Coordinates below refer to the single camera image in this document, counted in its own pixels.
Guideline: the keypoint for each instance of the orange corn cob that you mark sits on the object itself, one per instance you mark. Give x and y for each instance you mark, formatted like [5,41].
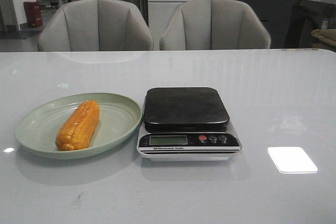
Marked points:
[77,131]

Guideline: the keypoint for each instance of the black silver electronic kitchen scale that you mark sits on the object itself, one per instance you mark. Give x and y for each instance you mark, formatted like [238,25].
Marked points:
[186,124]

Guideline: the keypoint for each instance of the right grey upholstered chair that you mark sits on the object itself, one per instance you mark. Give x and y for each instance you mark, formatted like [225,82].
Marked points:
[214,25]

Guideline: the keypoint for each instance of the grey upholstered chair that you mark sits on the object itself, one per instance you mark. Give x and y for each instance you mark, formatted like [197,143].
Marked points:
[96,25]
[214,25]

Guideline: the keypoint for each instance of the pale green round plate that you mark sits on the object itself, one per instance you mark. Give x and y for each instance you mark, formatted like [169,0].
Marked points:
[119,118]

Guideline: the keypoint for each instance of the left grey upholstered chair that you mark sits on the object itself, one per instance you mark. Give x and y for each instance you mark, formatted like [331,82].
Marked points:
[96,25]

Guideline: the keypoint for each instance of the red trash bin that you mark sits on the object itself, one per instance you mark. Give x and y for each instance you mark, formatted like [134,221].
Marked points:
[33,13]

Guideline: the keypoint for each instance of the dark glossy side table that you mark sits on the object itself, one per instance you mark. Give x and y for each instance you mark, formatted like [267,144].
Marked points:
[306,16]

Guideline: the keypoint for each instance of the beige cushion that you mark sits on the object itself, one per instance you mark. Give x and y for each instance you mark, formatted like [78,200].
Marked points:
[324,39]

